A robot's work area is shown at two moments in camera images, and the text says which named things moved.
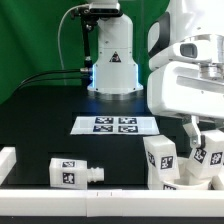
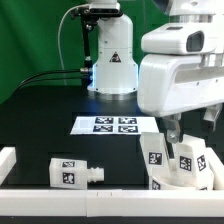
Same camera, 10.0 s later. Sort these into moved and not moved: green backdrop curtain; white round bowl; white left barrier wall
Moved: white round bowl
Not moved: green backdrop curtain; white left barrier wall
